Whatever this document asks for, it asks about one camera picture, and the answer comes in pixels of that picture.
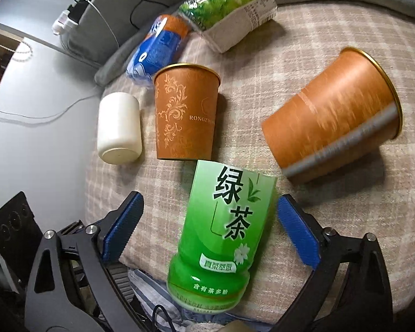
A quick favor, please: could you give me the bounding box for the green tea bottle cup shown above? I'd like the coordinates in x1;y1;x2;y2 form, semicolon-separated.
167;160;277;314

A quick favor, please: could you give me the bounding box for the white plastic cup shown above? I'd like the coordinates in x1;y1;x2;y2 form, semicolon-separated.
97;92;142;165

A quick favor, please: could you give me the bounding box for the plain orange paper cup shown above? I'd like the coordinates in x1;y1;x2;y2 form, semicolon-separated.
261;46;403;184

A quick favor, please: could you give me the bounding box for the orange patterned paper cup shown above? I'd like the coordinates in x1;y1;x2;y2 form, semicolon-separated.
154;63;221;160

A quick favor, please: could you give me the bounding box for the pink plaid blanket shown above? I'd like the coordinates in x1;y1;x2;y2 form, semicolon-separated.
84;2;415;311

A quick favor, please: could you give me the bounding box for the blue orange plastic bottle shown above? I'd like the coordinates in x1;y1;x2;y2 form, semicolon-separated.
126;14;190;85

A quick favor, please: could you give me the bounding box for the white power adapter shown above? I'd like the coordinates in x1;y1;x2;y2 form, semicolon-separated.
51;0;88;36

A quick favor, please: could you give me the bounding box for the grey sofa backrest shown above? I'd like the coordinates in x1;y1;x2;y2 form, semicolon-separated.
62;0;182;64

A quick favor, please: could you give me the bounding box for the white cable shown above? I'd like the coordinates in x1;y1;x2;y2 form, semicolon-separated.
0;0;122;121

